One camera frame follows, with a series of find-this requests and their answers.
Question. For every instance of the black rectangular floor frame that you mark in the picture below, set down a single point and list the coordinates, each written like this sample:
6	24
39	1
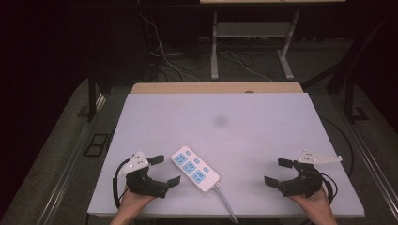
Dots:
95	145

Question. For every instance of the aluminium floor rail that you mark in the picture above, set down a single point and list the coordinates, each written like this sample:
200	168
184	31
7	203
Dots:
75	150
372	162

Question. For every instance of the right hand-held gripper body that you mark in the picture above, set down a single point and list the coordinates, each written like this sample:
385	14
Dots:
305	182

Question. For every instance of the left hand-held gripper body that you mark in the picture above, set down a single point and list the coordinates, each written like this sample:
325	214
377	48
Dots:
142	182

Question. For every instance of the person's left hand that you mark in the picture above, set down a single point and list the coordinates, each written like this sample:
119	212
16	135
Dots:
134	203

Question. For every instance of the white metal desk frame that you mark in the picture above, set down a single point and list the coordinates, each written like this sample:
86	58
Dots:
250	29

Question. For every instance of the person's right hand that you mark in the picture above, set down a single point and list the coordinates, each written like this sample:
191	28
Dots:
317	204

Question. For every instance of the black metal stand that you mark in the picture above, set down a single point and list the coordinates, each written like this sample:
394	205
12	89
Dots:
349	100

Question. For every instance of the white power strip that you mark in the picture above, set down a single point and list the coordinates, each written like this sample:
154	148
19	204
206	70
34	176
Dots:
194	168

